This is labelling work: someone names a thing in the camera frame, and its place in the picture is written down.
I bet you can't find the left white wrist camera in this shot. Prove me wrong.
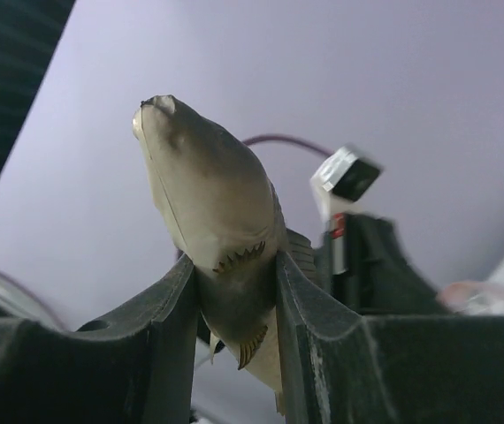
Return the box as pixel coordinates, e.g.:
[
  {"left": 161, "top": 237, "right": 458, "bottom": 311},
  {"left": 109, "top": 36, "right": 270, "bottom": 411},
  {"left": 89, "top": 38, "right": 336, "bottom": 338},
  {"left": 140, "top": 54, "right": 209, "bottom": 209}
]
[{"left": 309, "top": 145, "right": 384, "bottom": 223}]

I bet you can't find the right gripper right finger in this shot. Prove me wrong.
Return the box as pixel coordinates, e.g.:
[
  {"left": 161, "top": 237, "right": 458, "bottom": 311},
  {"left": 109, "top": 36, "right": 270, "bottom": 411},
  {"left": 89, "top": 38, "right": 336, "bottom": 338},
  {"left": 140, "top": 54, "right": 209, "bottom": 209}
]
[{"left": 277, "top": 253, "right": 504, "bottom": 423}]

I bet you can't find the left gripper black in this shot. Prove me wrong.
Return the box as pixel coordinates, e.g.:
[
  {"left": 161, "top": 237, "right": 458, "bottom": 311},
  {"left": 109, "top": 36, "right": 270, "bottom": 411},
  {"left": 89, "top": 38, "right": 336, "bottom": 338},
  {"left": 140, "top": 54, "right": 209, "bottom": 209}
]
[{"left": 317, "top": 212, "right": 449, "bottom": 314}]

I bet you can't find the silver fish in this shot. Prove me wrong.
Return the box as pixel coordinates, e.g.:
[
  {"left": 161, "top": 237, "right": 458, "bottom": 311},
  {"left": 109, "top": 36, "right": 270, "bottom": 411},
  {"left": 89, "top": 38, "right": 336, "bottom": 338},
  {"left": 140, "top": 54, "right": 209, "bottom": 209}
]
[{"left": 132, "top": 95, "right": 318, "bottom": 415}]

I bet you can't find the clear pink zip top bag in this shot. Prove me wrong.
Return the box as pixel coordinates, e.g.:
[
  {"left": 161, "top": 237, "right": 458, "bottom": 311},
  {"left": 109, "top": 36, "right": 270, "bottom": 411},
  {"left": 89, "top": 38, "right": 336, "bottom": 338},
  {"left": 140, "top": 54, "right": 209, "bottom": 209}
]
[{"left": 437, "top": 229, "right": 504, "bottom": 315}]

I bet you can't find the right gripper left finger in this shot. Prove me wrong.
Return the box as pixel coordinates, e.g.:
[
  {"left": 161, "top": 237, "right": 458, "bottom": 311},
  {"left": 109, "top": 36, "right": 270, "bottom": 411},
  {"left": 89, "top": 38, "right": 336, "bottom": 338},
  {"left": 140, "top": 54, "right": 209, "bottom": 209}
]
[{"left": 0, "top": 257, "right": 198, "bottom": 423}]

